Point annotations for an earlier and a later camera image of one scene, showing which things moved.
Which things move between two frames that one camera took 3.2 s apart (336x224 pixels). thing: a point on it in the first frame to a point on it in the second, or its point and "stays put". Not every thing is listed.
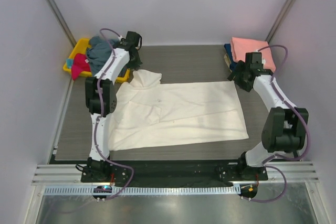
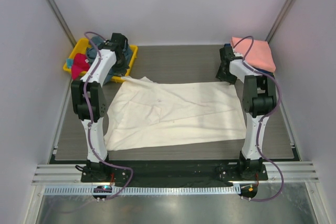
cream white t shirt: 148,114 stays put
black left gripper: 135,65 to 122,70
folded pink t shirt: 241,46 stays put
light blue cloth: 70,63 stays put
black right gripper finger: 239,68 to 224,75
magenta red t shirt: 79,65 stays put
